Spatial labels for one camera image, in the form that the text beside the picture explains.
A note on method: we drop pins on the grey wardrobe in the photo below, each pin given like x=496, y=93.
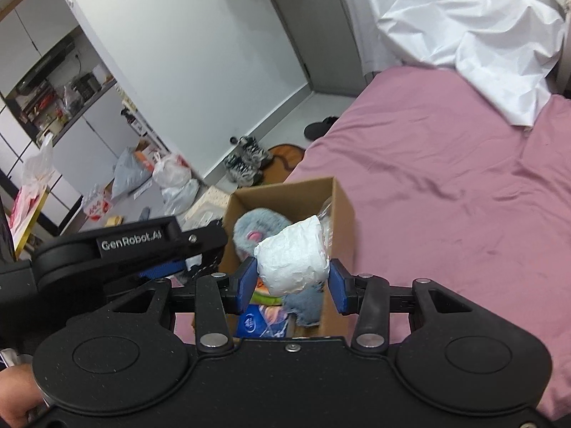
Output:
x=321, y=31

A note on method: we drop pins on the zebra striped sneaker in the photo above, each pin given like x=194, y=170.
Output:
x=255, y=149
x=241, y=168

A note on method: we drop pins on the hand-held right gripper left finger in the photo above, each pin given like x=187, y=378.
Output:
x=249, y=283

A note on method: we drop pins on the black slipper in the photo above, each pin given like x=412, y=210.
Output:
x=321, y=127

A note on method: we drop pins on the grey-blue soft cloth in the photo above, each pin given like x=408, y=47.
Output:
x=305, y=305

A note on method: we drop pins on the blue printed packet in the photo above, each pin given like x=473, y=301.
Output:
x=256, y=323

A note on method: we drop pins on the black counter appliance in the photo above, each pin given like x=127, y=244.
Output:
x=84, y=83

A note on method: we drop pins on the pink and white plastic bag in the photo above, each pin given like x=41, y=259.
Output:
x=31, y=174

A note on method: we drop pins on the black range hood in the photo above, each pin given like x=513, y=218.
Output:
x=44, y=64

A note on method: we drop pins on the translucent plastic bag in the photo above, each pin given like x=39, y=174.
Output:
x=180, y=196

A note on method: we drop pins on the red and white bottle pack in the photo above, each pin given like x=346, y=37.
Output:
x=96, y=207

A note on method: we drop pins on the grey and pink plush toy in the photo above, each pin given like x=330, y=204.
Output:
x=263, y=223

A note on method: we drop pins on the brown cardboard box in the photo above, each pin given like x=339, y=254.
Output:
x=343, y=214

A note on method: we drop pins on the white bed sheet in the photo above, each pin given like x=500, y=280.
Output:
x=468, y=31

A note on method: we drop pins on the orange floor mat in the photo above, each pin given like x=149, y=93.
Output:
x=290, y=154

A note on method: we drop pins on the orange cardboard box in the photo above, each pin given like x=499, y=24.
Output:
x=143, y=154

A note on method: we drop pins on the grey plastic bag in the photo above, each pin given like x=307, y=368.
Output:
x=127, y=174

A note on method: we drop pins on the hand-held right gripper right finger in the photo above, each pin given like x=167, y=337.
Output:
x=338, y=285

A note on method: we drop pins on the watermelon slice plush toy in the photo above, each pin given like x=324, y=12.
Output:
x=263, y=297

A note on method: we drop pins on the white squishy block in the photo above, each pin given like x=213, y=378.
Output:
x=294, y=254

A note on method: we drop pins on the person's left forearm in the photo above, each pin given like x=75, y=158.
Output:
x=15, y=392

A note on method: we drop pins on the white and red plastic bag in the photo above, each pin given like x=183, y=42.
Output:
x=171, y=171

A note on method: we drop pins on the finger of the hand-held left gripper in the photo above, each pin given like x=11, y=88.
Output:
x=209, y=261
x=160, y=272

